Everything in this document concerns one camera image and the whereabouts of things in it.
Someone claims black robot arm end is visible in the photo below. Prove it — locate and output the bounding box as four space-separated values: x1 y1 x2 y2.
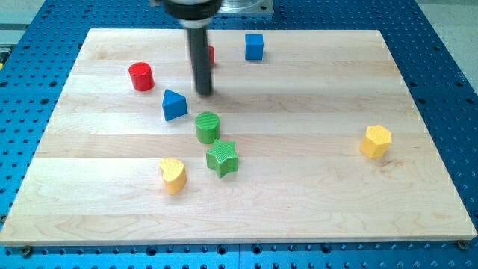
149 0 223 29

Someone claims blue triangle block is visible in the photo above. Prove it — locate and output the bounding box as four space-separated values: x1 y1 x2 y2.
162 89 188 121

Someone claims green star block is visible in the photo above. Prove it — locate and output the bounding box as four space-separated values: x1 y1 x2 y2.
206 139 239 178

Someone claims green cylinder block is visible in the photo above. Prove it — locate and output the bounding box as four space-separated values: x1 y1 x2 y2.
195 111 220 144

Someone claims wooden board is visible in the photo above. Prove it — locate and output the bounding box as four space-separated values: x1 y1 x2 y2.
1 28 477 246

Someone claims yellow heart block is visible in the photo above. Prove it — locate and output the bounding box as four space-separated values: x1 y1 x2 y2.
160 158 187 194

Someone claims red block behind rod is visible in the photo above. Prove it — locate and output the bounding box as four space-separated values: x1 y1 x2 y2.
208 46 215 66

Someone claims blue cube block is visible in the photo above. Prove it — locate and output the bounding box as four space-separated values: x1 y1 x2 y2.
245 34 264 61

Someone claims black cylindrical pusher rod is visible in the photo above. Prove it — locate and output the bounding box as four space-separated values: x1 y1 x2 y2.
187 28 213 96

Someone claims red cylinder block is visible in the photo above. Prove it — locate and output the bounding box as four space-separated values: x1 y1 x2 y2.
128 62 155 91

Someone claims yellow hexagon block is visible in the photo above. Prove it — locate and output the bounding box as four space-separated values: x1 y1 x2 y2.
359 125 392 158

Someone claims blue perforated table plate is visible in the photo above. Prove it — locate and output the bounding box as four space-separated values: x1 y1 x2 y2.
1 1 477 268

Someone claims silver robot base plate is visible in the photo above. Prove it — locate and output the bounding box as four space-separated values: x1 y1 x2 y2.
219 0 274 15

